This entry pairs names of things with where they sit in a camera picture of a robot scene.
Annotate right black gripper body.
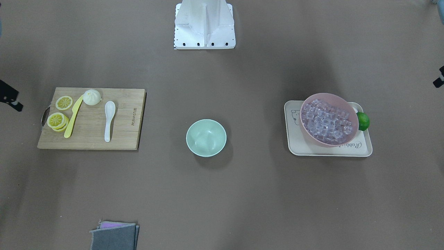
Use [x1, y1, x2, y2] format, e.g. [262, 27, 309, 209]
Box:
[0, 80, 19, 104]

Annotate white ceramic spoon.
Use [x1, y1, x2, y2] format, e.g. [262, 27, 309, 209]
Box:
[104, 101, 116, 142]

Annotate pink bowl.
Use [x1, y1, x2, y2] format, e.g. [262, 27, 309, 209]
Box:
[299, 92, 359, 148]

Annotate pile of clear ice cubes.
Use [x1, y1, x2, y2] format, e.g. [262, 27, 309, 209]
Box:
[300, 99, 356, 144]

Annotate green ceramic bowl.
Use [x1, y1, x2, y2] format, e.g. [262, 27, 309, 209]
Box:
[186, 119, 227, 158]

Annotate stacked lemon slices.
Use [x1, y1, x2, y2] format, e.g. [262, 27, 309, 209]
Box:
[46, 112, 70, 132]

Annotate lemon slice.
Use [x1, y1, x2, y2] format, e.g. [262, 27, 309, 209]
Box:
[55, 95, 74, 111]

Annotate yellow plastic knife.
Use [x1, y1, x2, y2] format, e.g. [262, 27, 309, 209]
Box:
[64, 95, 84, 138]

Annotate bamboo cutting board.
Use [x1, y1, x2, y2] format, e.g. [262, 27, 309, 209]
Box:
[37, 88, 146, 150]

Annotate green lime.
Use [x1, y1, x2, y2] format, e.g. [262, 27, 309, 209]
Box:
[356, 112, 370, 131]

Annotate cream rabbit tray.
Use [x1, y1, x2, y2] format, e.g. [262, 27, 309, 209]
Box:
[284, 101, 373, 158]

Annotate grey folded cloth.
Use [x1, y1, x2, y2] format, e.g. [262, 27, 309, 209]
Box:
[90, 220, 139, 250]

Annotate white camera pillar with base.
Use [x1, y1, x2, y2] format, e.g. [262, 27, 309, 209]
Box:
[173, 0, 236, 50]

